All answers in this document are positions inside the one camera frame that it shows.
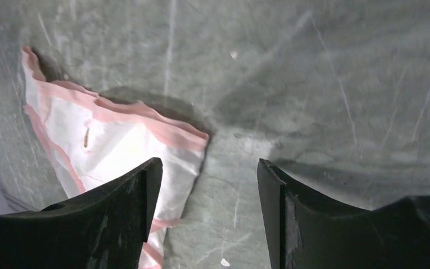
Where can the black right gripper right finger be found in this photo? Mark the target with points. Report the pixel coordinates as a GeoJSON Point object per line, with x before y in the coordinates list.
{"type": "Point", "coordinates": [307, 228]}

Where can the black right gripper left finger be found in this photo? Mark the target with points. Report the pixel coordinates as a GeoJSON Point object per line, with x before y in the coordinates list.
{"type": "Point", "coordinates": [105, 227]}

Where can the white pink-trimmed underwear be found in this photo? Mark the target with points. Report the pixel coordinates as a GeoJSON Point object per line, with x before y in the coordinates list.
{"type": "Point", "coordinates": [91, 140]}

